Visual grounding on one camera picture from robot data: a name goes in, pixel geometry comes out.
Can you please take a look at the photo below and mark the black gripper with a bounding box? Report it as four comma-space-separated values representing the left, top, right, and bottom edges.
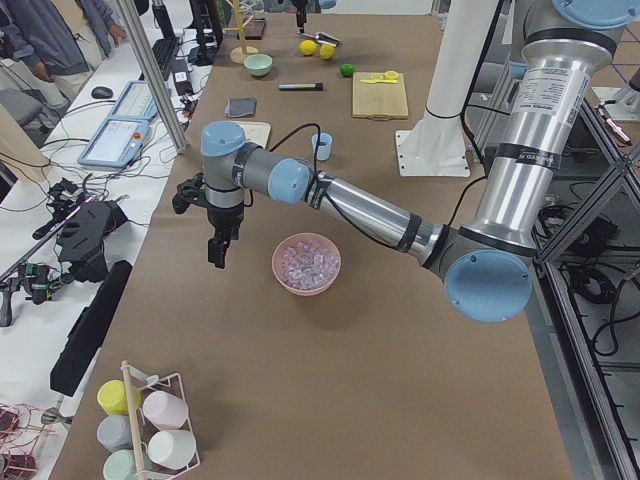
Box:
293, 0, 306, 34
207, 204, 244, 269

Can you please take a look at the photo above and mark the steel muddler black tip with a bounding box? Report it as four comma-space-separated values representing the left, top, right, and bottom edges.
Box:
278, 82, 324, 92

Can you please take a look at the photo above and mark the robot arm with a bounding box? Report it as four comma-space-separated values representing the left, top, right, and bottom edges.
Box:
201, 1, 639, 323

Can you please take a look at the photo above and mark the pile of ice cubes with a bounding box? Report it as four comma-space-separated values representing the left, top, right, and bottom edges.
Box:
276, 240, 340, 291

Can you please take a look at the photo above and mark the light blue plastic cup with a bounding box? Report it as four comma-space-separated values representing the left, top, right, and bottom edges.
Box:
311, 132, 333, 161

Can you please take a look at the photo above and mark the pink plastic cup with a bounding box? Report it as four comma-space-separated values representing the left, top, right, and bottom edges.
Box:
142, 391, 189, 430

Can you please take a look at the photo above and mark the yellow-green plastic cup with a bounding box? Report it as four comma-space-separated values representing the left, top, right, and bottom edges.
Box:
97, 380, 129, 415

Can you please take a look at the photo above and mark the white plastic cup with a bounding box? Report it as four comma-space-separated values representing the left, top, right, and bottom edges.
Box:
147, 430, 196, 470

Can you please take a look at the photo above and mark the grey-blue plastic cup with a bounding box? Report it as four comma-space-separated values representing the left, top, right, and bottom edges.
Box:
96, 415, 133, 453

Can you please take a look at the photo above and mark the mint green plastic cup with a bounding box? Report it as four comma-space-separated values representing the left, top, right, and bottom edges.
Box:
102, 449, 138, 480

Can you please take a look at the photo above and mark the yellow lemon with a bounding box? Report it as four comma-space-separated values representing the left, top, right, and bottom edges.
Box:
298, 40, 317, 56
319, 44, 336, 60

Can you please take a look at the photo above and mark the metal scoop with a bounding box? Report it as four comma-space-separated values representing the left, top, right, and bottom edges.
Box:
298, 32, 341, 48

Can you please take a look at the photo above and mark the dark tray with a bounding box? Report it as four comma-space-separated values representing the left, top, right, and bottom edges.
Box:
245, 18, 267, 40

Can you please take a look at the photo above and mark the mint green bowl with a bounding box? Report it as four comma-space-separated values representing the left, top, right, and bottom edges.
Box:
243, 53, 273, 78

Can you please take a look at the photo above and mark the pink bowl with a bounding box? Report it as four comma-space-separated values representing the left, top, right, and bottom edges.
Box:
271, 232, 341, 296

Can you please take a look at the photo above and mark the green lime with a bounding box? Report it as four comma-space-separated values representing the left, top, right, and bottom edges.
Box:
339, 63, 355, 78

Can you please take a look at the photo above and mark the wooden mug tree stand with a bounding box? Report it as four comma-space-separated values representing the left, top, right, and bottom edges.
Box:
226, 0, 259, 64

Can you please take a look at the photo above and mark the wooden cutting board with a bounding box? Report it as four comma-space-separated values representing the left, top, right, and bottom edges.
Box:
352, 72, 409, 120

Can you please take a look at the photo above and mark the grey folded cloth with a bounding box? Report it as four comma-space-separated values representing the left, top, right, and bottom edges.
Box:
224, 97, 257, 118

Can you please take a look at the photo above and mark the cream rabbit tray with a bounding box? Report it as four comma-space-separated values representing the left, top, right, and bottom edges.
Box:
233, 120, 271, 148

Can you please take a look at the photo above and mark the black power adapter box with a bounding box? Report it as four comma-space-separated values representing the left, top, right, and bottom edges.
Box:
171, 58, 194, 96

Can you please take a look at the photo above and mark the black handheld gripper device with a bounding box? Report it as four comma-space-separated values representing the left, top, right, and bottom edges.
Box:
56, 200, 128, 283

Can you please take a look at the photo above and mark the black keyboard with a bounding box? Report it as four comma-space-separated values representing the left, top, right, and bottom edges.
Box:
152, 37, 180, 81

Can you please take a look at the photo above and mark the blue teach pendant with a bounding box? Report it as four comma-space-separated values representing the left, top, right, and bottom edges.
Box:
111, 81, 158, 121
78, 117, 149, 169

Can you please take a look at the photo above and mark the black long bar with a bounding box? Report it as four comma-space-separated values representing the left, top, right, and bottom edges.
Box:
50, 260, 132, 397

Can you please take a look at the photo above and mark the black computer mouse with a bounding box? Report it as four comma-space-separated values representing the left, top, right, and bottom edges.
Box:
91, 86, 114, 100

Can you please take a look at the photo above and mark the person in grey jacket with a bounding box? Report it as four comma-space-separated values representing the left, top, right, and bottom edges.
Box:
1, 1, 127, 92

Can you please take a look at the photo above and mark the wooden rack handle rod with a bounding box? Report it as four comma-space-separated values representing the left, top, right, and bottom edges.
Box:
121, 360, 150, 480

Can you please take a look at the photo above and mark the aluminium frame post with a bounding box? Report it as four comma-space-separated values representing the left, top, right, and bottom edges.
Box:
115, 0, 187, 154

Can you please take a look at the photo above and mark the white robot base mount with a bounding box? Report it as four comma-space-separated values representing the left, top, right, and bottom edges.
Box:
396, 0, 500, 177

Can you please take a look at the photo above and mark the white wire cup rack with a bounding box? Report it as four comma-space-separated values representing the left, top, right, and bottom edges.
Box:
121, 360, 200, 479

